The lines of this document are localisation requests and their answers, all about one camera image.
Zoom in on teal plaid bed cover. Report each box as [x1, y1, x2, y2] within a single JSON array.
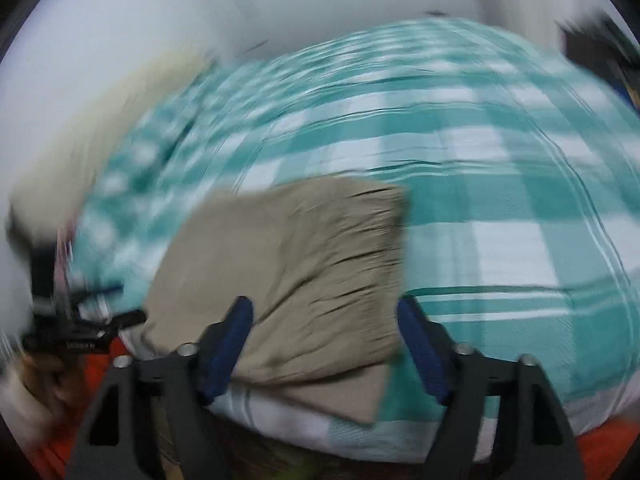
[[70, 18, 639, 434]]

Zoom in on beige khaki pants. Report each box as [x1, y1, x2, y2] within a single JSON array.
[[141, 176, 407, 424]]

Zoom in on person left hand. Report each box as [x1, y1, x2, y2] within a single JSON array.
[[1, 354, 68, 427]]

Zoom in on cream padded headboard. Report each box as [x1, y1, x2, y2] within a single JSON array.
[[6, 50, 214, 247]]

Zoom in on pink cloth by bed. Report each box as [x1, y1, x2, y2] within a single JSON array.
[[53, 221, 75, 308]]

